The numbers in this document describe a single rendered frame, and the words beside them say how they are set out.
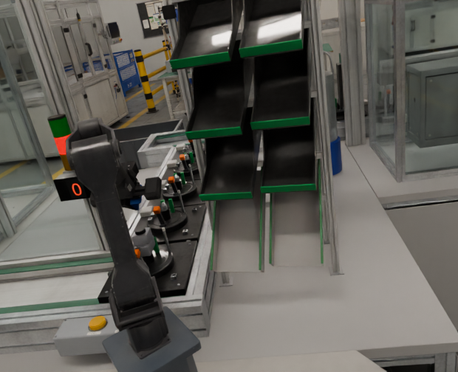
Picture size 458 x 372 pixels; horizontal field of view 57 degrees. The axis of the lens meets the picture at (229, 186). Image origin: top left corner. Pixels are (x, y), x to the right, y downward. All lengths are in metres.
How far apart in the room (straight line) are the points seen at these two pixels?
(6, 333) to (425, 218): 1.46
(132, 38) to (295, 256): 11.58
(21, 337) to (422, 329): 1.01
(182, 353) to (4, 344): 0.64
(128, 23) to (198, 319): 11.61
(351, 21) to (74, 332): 1.68
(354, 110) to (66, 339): 1.63
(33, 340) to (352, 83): 1.68
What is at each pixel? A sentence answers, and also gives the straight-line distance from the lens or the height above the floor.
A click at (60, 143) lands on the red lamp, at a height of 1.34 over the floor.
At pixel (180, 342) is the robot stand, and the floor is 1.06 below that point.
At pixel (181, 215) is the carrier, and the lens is 1.45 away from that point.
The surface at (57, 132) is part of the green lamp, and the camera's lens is 1.26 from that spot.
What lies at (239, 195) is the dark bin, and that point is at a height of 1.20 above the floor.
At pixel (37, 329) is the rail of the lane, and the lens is 1.26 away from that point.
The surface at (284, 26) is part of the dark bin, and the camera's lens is 1.00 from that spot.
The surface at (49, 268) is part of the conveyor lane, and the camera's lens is 1.49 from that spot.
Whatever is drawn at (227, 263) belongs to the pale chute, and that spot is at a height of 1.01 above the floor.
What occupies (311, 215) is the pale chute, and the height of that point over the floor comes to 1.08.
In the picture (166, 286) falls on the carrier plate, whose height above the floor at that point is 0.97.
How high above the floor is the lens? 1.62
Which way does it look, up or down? 23 degrees down
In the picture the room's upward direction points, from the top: 11 degrees counter-clockwise
